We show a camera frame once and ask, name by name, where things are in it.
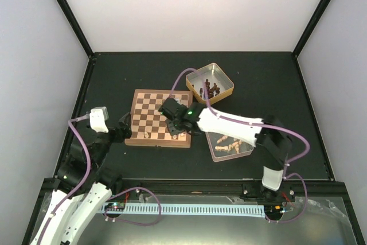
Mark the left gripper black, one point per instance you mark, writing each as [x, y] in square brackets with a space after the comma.
[126, 128]

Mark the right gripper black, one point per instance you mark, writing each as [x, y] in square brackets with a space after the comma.
[172, 129]

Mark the wooden chess board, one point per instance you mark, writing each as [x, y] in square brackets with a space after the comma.
[145, 117]

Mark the gold tin box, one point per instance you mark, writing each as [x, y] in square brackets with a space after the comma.
[219, 85]

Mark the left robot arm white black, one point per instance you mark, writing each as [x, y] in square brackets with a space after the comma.
[85, 184]

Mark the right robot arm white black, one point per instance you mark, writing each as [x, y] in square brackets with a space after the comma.
[253, 131]

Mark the pile of dark chess pieces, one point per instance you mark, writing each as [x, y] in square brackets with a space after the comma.
[212, 89]

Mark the small circuit board left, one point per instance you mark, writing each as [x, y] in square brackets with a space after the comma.
[114, 206]

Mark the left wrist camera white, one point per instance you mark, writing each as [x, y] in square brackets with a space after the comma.
[97, 119]

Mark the white slotted cable duct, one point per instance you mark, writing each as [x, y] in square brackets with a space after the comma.
[189, 209]

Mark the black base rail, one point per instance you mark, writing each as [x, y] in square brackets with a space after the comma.
[246, 188]

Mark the left black frame post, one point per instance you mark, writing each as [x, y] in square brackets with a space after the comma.
[69, 15]

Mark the black frame post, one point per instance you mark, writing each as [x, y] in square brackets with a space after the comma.
[311, 25]
[69, 15]

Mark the right black frame post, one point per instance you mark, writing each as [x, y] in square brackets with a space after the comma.
[311, 25]

